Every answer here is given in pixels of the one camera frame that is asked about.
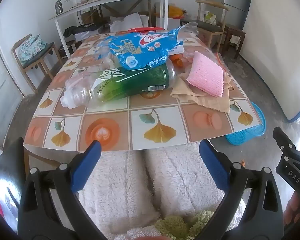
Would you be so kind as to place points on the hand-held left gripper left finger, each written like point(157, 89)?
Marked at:
point(88, 163)

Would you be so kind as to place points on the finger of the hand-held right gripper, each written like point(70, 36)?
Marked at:
point(290, 162)

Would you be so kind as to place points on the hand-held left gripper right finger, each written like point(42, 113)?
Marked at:
point(212, 163)

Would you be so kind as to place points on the blue plastic basket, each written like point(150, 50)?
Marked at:
point(247, 136)

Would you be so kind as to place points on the pink sponge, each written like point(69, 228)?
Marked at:
point(205, 75)

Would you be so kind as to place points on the green plastic bottle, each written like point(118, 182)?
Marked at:
point(140, 80)

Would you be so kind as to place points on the blue snack bag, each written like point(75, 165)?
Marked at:
point(140, 47)

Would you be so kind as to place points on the red snack bag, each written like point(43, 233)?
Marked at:
point(145, 29)

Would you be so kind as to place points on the person's right hand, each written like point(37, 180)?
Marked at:
point(293, 210)

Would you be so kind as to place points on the brown paper napkin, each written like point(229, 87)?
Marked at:
point(210, 102)

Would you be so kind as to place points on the patterned tablecloth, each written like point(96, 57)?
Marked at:
point(160, 130)

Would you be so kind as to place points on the green fluffy cloth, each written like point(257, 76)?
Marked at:
point(180, 225)

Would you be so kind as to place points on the white door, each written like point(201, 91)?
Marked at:
point(2, 92)

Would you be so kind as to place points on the wooden chair with floral cushion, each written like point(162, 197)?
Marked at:
point(38, 62)

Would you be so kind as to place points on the white cloth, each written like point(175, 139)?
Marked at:
point(234, 40)

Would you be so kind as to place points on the dark wooden stool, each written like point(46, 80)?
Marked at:
point(233, 30)

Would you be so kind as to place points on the floral cushion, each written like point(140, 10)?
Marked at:
point(30, 50)

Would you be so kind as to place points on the black cloth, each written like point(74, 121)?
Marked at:
point(85, 29)

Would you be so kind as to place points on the wooden chair with dark seat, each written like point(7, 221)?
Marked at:
point(210, 28)

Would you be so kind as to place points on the clear plastic bag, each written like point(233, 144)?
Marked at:
point(190, 28)

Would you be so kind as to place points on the white sack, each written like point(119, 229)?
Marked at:
point(126, 22)

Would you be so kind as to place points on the printed bag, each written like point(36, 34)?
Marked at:
point(209, 17)

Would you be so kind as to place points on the cardboard box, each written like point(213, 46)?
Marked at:
point(90, 16)

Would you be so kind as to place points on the yellow plastic bag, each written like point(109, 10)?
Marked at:
point(176, 12)

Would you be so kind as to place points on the glass bowl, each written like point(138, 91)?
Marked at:
point(76, 1)

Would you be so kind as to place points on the white side table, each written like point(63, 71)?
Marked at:
point(102, 1)

